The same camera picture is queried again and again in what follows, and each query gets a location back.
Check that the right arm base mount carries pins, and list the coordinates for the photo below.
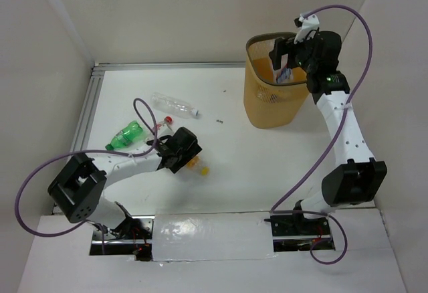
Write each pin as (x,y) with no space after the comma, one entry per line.
(293,232)

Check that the clear bottle orange label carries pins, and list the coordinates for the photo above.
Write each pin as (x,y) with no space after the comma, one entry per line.
(198,166)

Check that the orange mesh waste bin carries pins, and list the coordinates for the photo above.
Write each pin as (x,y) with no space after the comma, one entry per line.
(269,104)

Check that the aluminium frame rail left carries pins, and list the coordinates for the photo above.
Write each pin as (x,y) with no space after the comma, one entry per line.
(84,126)

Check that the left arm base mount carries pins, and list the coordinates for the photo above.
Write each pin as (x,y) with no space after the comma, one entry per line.
(135,242)

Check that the clear bottle white cap far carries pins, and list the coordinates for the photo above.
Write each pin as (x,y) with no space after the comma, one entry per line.
(173,106)

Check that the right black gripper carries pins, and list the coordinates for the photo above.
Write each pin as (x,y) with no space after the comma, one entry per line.
(281,46)

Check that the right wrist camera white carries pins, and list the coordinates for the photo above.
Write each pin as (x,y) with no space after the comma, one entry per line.
(308,26)

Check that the aluminium frame rail back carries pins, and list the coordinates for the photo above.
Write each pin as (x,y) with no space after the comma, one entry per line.
(164,66)

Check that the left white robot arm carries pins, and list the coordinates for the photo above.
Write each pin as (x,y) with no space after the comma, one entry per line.
(78,188)

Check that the aluminium frame rail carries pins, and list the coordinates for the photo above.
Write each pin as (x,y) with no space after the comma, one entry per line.
(164,66)
(84,126)

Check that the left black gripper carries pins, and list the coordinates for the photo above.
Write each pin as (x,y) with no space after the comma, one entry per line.
(186,160)

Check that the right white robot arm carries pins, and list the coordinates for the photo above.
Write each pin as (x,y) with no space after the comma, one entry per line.
(357,175)

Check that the clear bottle red label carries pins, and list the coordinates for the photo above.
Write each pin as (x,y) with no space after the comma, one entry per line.
(163,128)

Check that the clear bottle red-blue label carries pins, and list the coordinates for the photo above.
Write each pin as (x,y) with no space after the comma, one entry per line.
(284,74)

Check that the green plastic bottle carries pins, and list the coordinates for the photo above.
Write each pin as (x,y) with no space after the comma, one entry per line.
(129,135)

